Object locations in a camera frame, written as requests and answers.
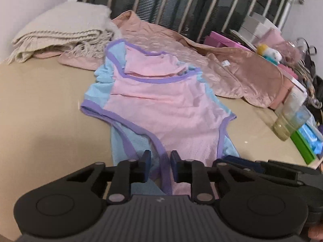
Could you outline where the pink blue purple mesh garment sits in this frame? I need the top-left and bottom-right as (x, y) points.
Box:
(81, 39), (238, 195)

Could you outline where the yellow white plush toy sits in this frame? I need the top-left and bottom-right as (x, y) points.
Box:
(257, 44), (282, 65)

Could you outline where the clear plastic cup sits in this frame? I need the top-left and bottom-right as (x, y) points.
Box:
(272, 93), (310, 141)

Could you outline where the metal barred window grille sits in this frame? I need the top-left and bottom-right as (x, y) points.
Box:
(79, 0), (304, 42)

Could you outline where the person's hand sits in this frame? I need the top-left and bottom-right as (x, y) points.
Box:
(308, 223), (323, 241)

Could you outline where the pink fluffy item in bag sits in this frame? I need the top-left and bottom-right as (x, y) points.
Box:
(274, 41), (306, 66)

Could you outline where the magenta pink box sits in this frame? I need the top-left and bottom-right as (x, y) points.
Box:
(204, 31), (250, 50)

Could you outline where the blue plastic bag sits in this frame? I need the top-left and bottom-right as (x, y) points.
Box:
(299, 113), (322, 157)

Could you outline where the cream knitted fringed blanket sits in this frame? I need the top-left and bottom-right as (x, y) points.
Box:
(7, 2), (122, 64)

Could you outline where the green box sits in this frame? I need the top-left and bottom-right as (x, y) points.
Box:
(290, 131), (316, 165)

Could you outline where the pink quilted satin jacket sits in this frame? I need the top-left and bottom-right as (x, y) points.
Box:
(33, 10), (286, 109)

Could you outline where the pink pouch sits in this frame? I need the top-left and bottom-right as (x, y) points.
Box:
(259, 28), (285, 48)

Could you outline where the stack of white boxes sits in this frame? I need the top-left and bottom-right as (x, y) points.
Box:
(238, 13), (281, 43)

